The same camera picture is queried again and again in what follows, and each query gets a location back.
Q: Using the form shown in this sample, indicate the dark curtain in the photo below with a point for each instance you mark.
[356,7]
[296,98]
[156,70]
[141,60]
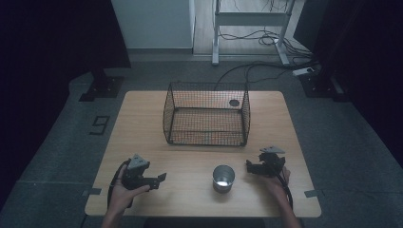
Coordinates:
[361,47]
[57,34]

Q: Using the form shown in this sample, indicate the black round table grommet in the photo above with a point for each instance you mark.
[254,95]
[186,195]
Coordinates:
[234,103]

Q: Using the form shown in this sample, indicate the person's right hand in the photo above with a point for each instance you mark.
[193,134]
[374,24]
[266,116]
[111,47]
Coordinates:
[278,185]

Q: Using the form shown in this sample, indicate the grey tape piece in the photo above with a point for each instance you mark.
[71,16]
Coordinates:
[311,193]

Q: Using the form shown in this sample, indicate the white power strip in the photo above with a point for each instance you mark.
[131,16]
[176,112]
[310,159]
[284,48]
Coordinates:
[303,71]

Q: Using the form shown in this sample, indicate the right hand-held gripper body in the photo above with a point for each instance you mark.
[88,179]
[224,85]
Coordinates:
[271,163]

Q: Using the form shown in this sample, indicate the white metal desk frame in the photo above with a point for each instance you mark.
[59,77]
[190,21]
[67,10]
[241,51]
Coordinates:
[250,19]

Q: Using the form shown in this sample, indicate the white cabinet panel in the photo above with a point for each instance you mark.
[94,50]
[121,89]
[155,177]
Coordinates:
[152,22]

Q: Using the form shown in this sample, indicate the shiny metal cup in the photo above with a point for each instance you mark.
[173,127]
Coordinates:
[223,179]

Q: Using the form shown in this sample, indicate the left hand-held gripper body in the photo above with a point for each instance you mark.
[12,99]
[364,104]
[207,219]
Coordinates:
[134,177]

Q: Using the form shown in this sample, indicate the black stand base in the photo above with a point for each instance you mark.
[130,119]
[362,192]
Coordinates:
[320,85]
[103,87]

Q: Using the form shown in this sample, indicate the person's left hand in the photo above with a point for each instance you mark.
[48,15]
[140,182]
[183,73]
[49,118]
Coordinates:
[122,198]

